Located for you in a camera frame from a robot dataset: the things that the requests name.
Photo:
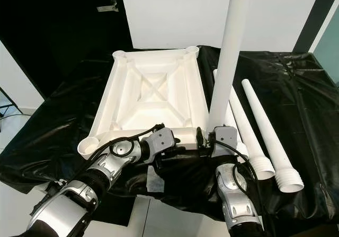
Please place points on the black tripod stand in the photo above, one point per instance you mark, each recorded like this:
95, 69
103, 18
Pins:
8, 107

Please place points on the black plastic cover sheet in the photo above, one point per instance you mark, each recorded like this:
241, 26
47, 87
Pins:
53, 125

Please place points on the teal glass panel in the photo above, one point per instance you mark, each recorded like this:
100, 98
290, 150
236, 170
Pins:
329, 51

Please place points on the black door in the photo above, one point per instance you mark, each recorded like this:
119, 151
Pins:
53, 30

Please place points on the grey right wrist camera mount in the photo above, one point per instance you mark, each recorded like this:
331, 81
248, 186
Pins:
226, 139

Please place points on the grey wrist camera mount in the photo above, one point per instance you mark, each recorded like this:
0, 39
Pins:
226, 139
161, 140

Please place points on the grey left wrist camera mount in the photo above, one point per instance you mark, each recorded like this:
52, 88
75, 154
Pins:
161, 140

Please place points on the black wall pillar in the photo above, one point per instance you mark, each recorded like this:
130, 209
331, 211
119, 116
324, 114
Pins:
312, 19

